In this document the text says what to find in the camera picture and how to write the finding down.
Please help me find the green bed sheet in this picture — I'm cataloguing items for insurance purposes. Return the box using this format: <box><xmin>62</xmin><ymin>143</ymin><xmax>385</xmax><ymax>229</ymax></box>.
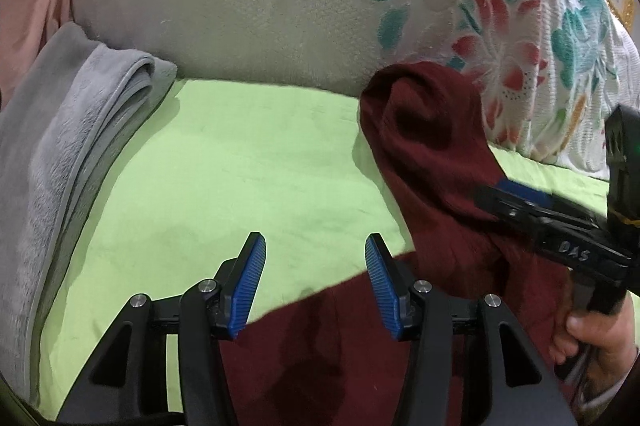
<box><xmin>37</xmin><ymin>78</ymin><xmax>616</xmax><ymax>417</ymax></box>

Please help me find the person's right hand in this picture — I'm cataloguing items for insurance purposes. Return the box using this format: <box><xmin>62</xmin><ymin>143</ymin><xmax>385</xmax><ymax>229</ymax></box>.
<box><xmin>547</xmin><ymin>276</ymin><xmax>640</xmax><ymax>387</ymax></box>

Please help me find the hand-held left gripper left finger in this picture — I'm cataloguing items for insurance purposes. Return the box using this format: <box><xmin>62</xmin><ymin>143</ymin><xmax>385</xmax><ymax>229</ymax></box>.
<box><xmin>55</xmin><ymin>232</ymin><xmax>267</xmax><ymax>426</ymax></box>

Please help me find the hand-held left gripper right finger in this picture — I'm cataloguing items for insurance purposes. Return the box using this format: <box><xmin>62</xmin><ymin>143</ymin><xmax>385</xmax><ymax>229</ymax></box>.
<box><xmin>365</xmin><ymin>233</ymin><xmax>578</xmax><ymax>426</ymax></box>

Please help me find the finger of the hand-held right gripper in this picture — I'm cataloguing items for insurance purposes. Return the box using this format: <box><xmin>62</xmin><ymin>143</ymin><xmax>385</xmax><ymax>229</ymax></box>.
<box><xmin>495</xmin><ymin>178</ymin><xmax>608</xmax><ymax>227</ymax></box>
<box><xmin>473</xmin><ymin>185</ymin><xmax>561</xmax><ymax>239</ymax></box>

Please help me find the maroon knit garment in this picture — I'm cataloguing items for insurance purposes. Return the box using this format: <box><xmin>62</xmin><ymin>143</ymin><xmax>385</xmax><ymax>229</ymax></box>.
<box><xmin>217</xmin><ymin>61</ymin><xmax>591</xmax><ymax>426</ymax></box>

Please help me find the white floral blanket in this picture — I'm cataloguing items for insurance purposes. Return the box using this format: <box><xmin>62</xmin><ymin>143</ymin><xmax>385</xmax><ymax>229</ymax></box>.
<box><xmin>70</xmin><ymin>0</ymin><xmax>636</xmax><ymax>179</ymax></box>

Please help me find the grey towel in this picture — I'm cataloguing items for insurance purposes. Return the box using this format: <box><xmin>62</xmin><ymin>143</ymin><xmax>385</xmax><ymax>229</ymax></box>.
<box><xmin>0</xmin><ymin>22</ymin><xmax>179</xmax><ymax>407</ymax></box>

